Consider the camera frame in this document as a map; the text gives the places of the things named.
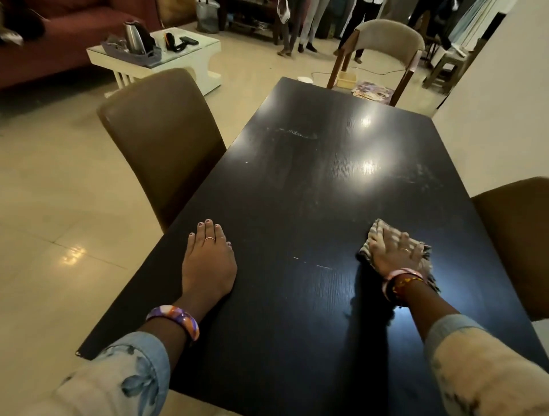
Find person's right hand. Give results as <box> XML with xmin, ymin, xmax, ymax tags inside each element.
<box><xmin>368</xmin><ymin>227</ymin><xmax>425</xmax><ymax>279</ymax></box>

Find person's left hand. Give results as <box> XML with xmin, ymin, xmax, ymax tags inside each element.
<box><xmin>182</xmin><ymin>219</ymin><xmax>238</xmax><ymax>309</ymax></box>

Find striped cloth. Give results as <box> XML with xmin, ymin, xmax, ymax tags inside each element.
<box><xmin>356</xmin><ymin>218</ymin><xmax>440</xmax><ymax>294</ymax></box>

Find brown chair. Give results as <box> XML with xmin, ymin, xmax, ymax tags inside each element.
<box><xmin>471</xmin><ymin>176</ymin><xmax>549</xmax><ymax>322</ymax></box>
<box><xmin>97</xmin><ymin>67</ymin><xmax>227</xmax><ymax>234</ymax></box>

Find floral placemat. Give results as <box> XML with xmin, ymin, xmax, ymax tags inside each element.
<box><xmin>351</xmin><ymin>81</ymin><xmax>395</xmax><ymax>103</ymax></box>

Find person's right forearm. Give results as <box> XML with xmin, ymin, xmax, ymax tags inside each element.
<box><xmin>401</xmin><ymin>281</ymin><xmax>549</xmax><ymax>416</ymax></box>

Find white purple bangle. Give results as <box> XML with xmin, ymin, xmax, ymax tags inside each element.
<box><xmin>381</xmin><ymin>267</ymin><xmax>424</xmax><ymax>301</ymax></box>

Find orange purple bangle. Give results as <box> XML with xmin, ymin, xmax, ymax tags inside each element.
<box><xmin>145</xmin><ymin>305</ymin><xmax>201</xmax><ymax>342</ymax></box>

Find black table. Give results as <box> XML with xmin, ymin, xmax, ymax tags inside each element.
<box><xmin>75</xmin><ymin>77</ymin><xmax>549</xmax><ymax>416</ymax></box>

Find wooden stool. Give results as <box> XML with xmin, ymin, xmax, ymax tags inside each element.
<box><xmin>422</xmin><ymin>38</ymin><xmax>488</xmax><ymax>93</ymax></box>

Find white coffee table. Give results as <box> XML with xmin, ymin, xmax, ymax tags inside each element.
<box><xmin>86</xmin><ymin>27</ymin><xmax>223</xmax><ymax>98</ymax></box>

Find grey tray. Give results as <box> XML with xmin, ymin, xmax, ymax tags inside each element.
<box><xmin>101</xmin><ymin>36</ymin><xmax>163</xmax><ymax>68</ymax></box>

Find wooden beige armchair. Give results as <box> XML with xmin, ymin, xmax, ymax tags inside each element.
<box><xmin>327</xmin><ymin>19</ymin><xmax>426</xmax><ymax>107</ymax></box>

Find black gadget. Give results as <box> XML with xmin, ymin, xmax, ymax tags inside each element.
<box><xmin>165</xmin><ymin>32</ymin><xmax>188</xmax><ymax>53</ymax></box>

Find steel electric kettle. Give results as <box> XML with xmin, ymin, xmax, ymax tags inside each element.
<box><xmin>124</xmin><ymin>20</ymin><xmax>156</xmax><ymax>55</ymax></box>

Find light curtain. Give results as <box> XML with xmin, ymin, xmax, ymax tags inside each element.
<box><xmin>454</xmin><ymin>0</ymin><xmax>503</xmax><ymax>48</ymax></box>

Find grey bin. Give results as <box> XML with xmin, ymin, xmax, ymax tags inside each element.
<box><xmin>196</xmin><ymin>0</ymin><xmax>221</xmax><ymax>34</ymax></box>

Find dark low table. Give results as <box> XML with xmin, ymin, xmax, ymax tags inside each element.
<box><xmin>216</xmin><ymin>0</ymin><xmax>284</xmax><ymax>43</ymax></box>

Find brown wooden board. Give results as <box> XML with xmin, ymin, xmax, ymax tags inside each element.
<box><xmin>155</xmin><ymin>0</ymin><xmax>198</xmax><ymax>27</ymax></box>

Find red sofa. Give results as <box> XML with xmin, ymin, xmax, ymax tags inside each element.
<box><xmin>0</xmin><ymin>0</ymin><xmax>162</xmax><ymax>90</ymax></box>

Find red yellow thread bracelet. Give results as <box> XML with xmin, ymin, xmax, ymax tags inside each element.
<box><xmin>392</xmin><ymin>276</ymin><xmax>425</xmax><ymax>307</ymax></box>

